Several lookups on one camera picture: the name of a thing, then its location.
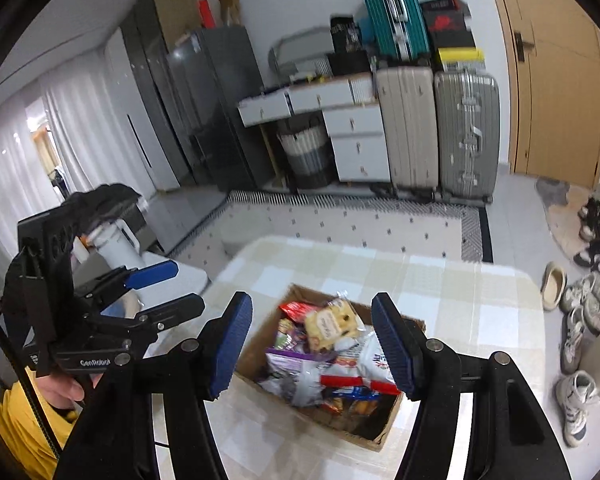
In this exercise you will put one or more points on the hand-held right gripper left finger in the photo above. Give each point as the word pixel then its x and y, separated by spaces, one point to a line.
pixel 230 340

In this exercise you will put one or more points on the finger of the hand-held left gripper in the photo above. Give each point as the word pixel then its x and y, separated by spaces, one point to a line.
pixel 152 271
pixel 172 310

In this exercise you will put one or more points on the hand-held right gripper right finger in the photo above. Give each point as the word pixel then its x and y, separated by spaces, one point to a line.
pixel 392 345

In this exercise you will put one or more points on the brown cardboard box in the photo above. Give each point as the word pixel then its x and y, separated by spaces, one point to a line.
pixel 260 360

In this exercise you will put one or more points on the red white snack packet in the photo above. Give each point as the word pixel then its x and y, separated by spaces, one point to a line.
pixel 355 383

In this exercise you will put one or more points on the purple candy packet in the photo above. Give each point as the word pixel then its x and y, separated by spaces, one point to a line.
pixel 287 337

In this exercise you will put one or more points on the silver white snack packet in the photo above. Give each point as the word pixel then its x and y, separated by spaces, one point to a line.
pixel 300 372

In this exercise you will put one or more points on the person's left forearm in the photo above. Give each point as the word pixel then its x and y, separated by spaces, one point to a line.
pixel 25 430

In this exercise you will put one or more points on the person's left hand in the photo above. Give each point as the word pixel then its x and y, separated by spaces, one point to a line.
pixel 62 390

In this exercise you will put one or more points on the white kettle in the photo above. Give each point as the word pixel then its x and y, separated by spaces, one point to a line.
pixel 115 245

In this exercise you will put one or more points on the checked tablecloth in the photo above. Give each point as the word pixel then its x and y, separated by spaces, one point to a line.
pixel 455 310

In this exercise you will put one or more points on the black cloth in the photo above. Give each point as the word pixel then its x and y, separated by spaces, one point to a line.
pixel 115 197

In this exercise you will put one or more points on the white curtain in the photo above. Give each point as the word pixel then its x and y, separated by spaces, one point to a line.
pixel 40 145

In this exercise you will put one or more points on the beige slipper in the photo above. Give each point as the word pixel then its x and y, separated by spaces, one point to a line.
pixel 552 285

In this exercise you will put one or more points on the grey refrigerator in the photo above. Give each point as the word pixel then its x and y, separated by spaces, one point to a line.
pixel 215 110

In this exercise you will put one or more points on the woven laundry basket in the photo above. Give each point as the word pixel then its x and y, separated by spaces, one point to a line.
pixel 305 155

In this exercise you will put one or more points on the cluster of sneakers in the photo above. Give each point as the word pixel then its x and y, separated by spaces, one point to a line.
pixel 585 310

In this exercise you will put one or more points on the dark wardrobe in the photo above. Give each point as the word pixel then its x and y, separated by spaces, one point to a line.
pixel 150 75

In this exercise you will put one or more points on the round door mat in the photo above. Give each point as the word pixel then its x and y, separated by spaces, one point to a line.
pixel 562 210

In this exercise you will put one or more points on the white drawer desk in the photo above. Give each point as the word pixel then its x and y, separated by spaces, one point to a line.
pixel 355 130

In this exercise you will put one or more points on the beige suitcase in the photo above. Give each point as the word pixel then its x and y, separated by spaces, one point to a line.
pixel 410 125

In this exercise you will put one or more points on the grey suitcase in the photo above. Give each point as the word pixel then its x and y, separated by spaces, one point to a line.
pixel 467 135

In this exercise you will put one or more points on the red flat item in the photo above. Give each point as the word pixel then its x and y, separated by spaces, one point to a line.
pixel 207 12

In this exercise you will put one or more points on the brown cardboard piece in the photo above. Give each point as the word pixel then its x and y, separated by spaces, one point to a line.
pixel 230 7

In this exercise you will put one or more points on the black storage box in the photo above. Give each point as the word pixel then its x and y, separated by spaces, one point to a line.
pixel 347 62

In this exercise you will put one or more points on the black printed bag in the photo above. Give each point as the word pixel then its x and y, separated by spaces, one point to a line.
pixel 345 32

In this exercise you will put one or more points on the plain black shoebox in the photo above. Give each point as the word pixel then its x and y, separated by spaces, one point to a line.
pixel 452 41

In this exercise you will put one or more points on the wooden door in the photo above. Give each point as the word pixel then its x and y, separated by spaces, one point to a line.
pixel 555 70

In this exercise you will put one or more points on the black shoebox red logo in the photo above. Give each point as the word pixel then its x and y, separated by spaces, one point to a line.
pixel 447 24

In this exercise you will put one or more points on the teal suitcase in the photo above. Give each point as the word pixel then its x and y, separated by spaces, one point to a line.
pixel 395 10

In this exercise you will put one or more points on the grey curved frame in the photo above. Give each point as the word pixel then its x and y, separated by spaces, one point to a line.
pixel 300 45

